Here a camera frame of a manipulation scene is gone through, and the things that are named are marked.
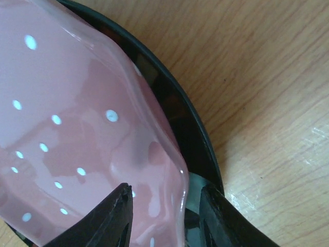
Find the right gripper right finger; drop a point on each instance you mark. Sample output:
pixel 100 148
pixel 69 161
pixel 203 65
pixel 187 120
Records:
pixel 221 224

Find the black striped plate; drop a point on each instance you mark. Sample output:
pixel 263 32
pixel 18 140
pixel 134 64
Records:
pixel 189 132

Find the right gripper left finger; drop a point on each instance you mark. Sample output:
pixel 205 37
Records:
pixel 108 224

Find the pink polka dot plate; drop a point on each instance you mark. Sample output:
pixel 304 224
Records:
pixel 78 119

